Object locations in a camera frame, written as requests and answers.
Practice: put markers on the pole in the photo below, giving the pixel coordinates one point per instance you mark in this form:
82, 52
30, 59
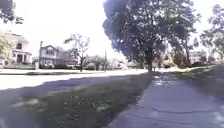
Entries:
105, 61

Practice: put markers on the small thin tree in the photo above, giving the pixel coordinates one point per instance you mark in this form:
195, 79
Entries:
80, 46

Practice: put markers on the grass verge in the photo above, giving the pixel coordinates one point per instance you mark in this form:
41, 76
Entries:
93, 103

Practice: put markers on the large dark leafy tree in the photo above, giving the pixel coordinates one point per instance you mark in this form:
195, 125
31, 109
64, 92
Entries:
148, 33

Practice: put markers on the grey house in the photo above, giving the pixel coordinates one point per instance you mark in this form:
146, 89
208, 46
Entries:
48, 55

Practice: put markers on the grey concrete pavement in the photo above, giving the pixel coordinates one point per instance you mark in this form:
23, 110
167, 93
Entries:
173, 106

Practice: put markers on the building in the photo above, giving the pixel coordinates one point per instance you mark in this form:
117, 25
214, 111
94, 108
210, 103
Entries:
198, 57

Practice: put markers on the pale house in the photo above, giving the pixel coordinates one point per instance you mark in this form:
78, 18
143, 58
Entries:
20, 50

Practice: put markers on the grey asphalt road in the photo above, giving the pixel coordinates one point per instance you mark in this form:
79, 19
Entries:
20, 81

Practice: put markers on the grass lawn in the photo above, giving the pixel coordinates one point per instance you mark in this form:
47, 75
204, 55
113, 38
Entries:
206, 77

